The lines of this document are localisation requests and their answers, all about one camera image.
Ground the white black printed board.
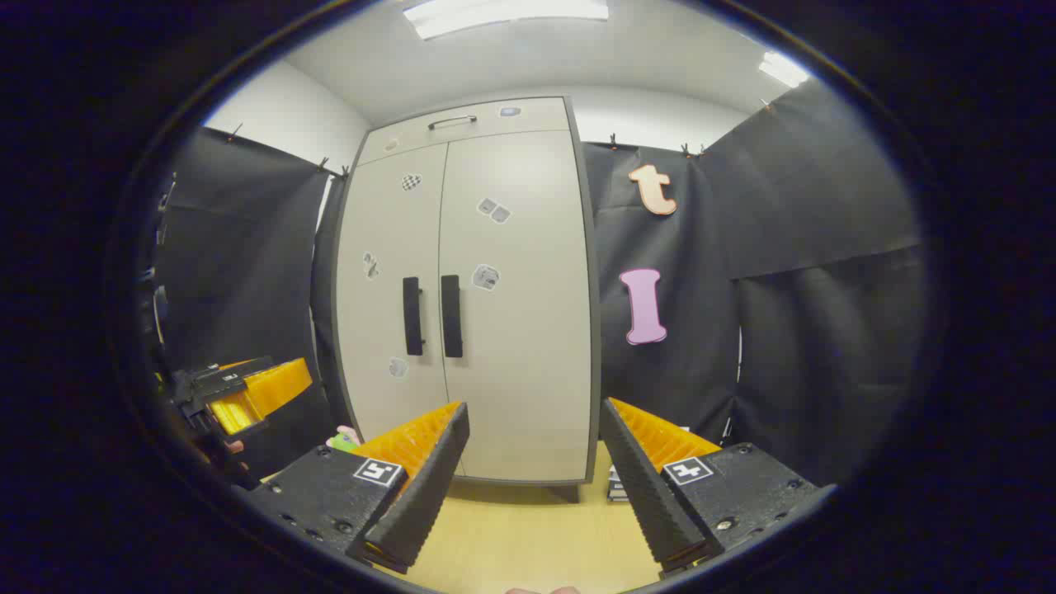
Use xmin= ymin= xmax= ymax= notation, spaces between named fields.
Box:
xmin=606 ymin=425 xmax=692 ymax=502

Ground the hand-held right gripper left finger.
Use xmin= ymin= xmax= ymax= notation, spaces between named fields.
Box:
xmin=247 ymin=402 xmax=471 ymax=576

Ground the small ceiling light panel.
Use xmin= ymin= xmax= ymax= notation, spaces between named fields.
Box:
xmin=759 ymin=51 xmax=811 ymax=88

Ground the black backdrop cloth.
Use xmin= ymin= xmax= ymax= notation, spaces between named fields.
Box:
xmin=582 ymin=78 xmax=929 ymax=488
xmin=157 ymin=124 xmax=356 ymax=479

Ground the long ceiling light panel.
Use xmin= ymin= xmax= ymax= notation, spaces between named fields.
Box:
xmin=403 ymin=0 xmax=610 ymax=40

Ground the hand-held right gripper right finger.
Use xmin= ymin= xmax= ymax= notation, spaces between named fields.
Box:
xmin=599 ymin=398 xmax=838 ymax=578

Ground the black door handle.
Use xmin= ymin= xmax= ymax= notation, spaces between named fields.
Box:
xmin=403 ymin=277 xmax=425 ymax=356
xmin=441 ymin=275 xmax=464 ymax=358

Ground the beige double-door shoe cabinet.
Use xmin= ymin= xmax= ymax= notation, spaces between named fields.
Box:
xmin=330 ymin=97 xmax=601 ymax=488

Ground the beige cabinet door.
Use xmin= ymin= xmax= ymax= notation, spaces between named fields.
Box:
xmin=334 ymin=143 xmax=464 ymax=475
xmin=437 ymin=130 xmax=593 ymax=483

